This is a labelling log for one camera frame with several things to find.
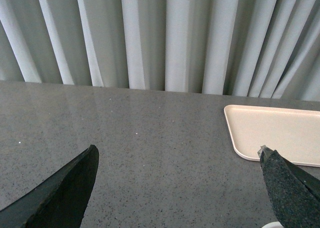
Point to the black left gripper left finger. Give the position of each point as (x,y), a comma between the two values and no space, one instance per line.
(60,200)

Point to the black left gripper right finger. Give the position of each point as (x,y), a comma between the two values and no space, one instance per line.
(294,194)

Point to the white smiley mug black handle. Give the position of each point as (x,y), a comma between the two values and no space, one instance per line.
(274,224)

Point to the cream rectangular plastic tray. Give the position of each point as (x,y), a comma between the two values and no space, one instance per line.
(294,133)

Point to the grey pleated curtain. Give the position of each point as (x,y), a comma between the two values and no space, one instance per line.
(254,48)

